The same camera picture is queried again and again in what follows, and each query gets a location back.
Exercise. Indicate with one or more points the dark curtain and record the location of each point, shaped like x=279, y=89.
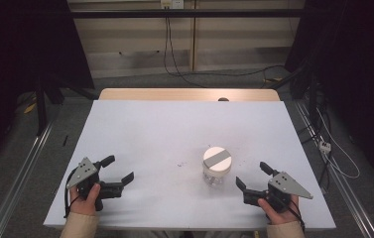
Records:
x=359, y=66
x=16, y=49

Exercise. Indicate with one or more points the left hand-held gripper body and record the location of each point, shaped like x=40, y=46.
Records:
x=82, y=172

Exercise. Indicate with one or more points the yellow floor tape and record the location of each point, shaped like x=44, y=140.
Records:
x=30, y=107

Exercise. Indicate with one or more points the aluminium floor rail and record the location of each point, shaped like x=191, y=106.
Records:
x=19, y=181
x=343, y=185

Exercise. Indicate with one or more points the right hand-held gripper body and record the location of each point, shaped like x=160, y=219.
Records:
x=287, y=186

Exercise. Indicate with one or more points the grey stick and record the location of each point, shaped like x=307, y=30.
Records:
x=217, y=159

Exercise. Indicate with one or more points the black metal stand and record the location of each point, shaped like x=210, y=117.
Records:
x=312, y=99
x=41, y=109

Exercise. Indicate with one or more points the clear jar with white lid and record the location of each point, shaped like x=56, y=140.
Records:
x=217, y=168

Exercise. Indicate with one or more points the person's right hand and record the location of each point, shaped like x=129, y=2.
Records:
x=278, y=216

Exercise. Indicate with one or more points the white power strip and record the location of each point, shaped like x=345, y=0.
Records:
x=324, y=146

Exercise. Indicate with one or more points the person's left hand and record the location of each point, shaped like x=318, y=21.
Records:
x=87, y=203

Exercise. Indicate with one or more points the small black floor item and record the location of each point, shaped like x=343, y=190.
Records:
x=65, y=141

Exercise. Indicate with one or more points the white wall socket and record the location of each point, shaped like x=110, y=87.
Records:
x=172, y=3

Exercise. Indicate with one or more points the black horizontal metal bar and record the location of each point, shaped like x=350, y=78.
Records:
x=187, y=13

